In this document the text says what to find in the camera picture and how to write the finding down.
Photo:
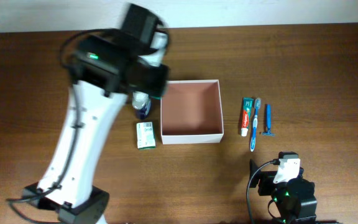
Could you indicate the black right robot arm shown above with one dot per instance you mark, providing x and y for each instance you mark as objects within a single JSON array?
[{"x": 295, "y": 201}]

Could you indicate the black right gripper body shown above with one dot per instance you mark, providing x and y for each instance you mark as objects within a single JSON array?
[{"x": 260, "y": 179}]

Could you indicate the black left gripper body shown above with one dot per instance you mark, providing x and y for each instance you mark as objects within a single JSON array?
[{"x": 153, "y": 81}]

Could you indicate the toothpaste tube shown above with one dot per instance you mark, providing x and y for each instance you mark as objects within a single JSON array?
[{"x": 247, "y": 105}]

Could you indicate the blue disposable razor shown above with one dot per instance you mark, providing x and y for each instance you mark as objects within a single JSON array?
[{"x": 268, "y": 122}]

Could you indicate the white green soap box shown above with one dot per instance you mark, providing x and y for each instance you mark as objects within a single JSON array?
[{"x": 145, "y": 135}]

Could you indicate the blue white toothbrush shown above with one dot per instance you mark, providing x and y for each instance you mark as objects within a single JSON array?
[{"x": 257, "y": 106}]

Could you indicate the white cardboard box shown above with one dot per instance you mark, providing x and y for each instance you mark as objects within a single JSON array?
[{"x": 191, "y": 112}]

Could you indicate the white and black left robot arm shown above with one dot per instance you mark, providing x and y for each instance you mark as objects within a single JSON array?
[{"x": 105, "y": 66}]

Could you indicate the clear pump soap bottle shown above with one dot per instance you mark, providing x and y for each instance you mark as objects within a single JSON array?
[{"x": 141, "y": 102}]

